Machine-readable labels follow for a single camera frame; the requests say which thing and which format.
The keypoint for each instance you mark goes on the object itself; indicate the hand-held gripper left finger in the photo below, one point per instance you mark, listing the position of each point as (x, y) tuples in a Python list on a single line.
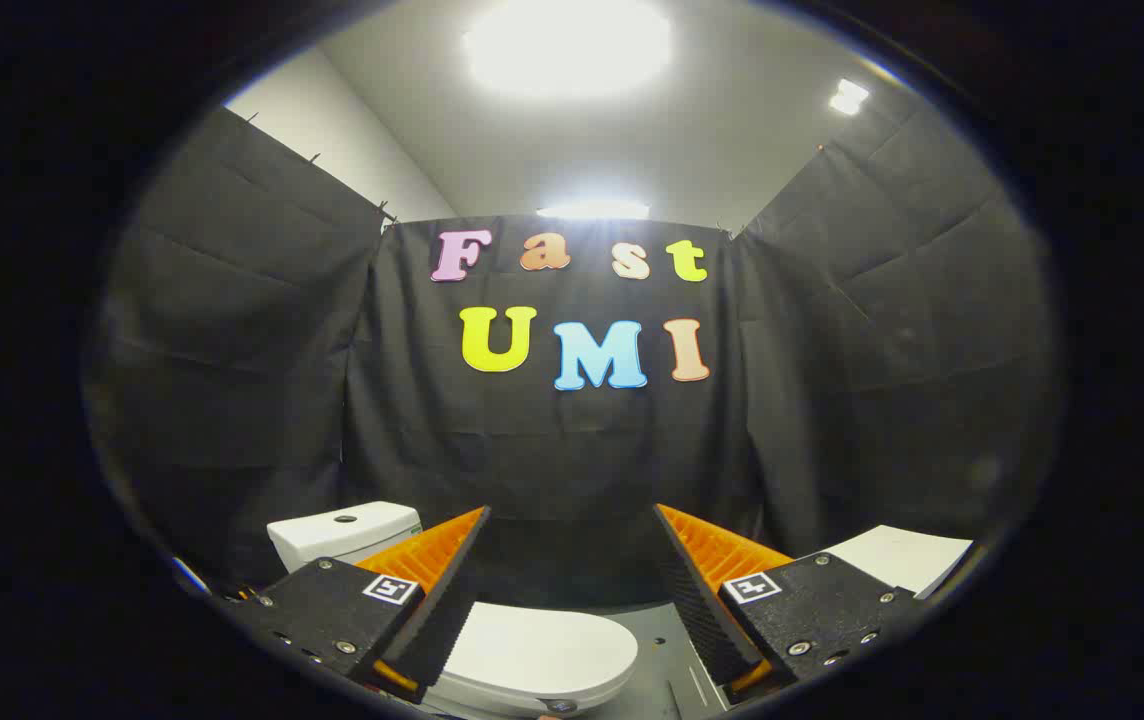
[(442, 620)]

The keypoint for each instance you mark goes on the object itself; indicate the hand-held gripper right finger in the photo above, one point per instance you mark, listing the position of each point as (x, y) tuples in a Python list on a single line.
[(702, 620)]

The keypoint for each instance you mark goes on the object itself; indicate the white toilet lid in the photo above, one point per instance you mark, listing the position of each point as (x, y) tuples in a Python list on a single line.
[(532, 650)]

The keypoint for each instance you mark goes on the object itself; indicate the white toilet tank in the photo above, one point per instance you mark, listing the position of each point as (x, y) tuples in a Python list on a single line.
[(322, 540)]

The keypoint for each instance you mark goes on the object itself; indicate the black backdrop cloth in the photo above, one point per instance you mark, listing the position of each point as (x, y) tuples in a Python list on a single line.
[(572, 460)]

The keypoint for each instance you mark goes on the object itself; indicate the grey drawer cabinet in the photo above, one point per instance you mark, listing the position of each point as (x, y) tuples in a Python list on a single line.
[(902, 555)]

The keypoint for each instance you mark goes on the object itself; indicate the long strip ceiling light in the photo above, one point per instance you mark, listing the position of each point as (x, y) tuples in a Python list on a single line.
[(592, 211)]

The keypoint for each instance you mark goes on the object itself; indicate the small rectangular ceiling light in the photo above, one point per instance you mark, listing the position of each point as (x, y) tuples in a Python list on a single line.
[(849, 96)]

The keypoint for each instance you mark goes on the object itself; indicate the large round ceiling light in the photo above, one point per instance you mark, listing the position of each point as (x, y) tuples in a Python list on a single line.
[(567, 45)]

